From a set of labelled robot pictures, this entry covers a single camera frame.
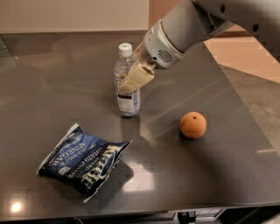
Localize clear plastic water bottle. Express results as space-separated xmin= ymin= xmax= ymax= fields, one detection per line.
xmin=113 ymin=43 xmax=140 ymax=116

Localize orange fruit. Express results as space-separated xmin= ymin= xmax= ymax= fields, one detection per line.
xmin=180 ymin=112 xmax=207 ymax=139

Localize blue chip bag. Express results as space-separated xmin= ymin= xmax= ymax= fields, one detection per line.
xmin=37 ymin=123 xmax=132 ymax=202

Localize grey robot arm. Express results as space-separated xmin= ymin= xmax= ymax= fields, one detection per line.
xmin=120 ymin=0 xmax=280 ymax=92

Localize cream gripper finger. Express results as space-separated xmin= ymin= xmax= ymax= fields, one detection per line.
xmin=120 ymin=62 xmax=154 ymax=93
xmin=132 ymin=45 xmax=143 ymax=61

